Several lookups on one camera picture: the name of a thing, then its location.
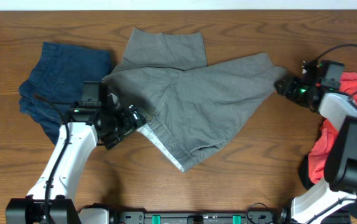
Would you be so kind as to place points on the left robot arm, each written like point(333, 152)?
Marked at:
point(96, 120)

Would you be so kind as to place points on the grey cotton shorts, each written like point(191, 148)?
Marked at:
point(192, 109)

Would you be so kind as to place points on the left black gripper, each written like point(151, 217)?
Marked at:
point(133, 117)

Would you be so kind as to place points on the folded navy blue shorts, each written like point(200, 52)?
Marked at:
point(59, 77)

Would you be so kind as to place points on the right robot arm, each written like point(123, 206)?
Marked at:
point(321, 203)

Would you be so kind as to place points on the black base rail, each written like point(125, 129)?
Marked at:
point(194, 217)

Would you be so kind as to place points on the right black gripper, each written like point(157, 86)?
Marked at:
point(286, 88)

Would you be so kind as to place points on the red printed t-shirt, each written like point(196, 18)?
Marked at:
point(333, 158)

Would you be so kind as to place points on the black garment under pile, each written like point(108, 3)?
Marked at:
point(307, 183)

